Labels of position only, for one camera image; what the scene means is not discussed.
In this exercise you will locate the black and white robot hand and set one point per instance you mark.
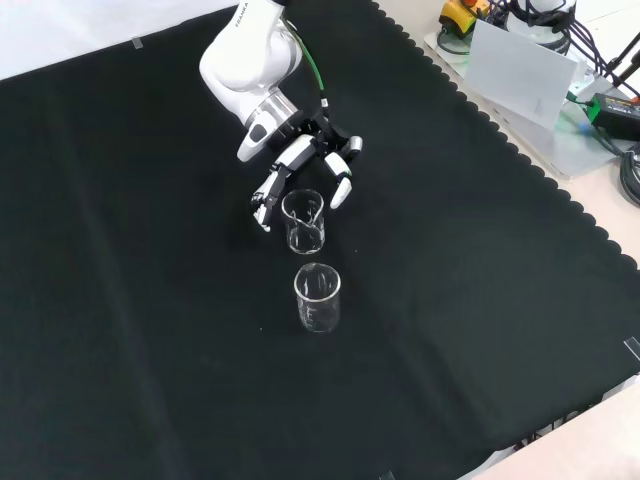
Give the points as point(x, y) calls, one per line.
point(295, 152)

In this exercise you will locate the clear glass beaker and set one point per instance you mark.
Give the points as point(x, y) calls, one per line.
point(317, 310)
point(303, 235)

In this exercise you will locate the black bench cloth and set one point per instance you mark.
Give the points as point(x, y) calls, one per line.
point(150, 250)

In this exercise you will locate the clear tape piece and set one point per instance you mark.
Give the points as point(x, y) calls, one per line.
point(388, 475)
point(137, 43)
point(633, 348)

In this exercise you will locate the yellow stop button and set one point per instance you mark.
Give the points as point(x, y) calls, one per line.
point(457, 15)

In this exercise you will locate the pale board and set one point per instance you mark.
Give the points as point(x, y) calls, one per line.
point(520, 75)

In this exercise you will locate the pale mounting plate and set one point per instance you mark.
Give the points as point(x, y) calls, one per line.
point(570, 150)

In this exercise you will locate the black power adapter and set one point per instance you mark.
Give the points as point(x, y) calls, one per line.
point(617, 112)

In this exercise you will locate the black tripod leg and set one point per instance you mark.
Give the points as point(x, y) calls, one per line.
point(622, 55)

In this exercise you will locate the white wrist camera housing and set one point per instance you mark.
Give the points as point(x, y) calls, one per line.
point(251, 142)

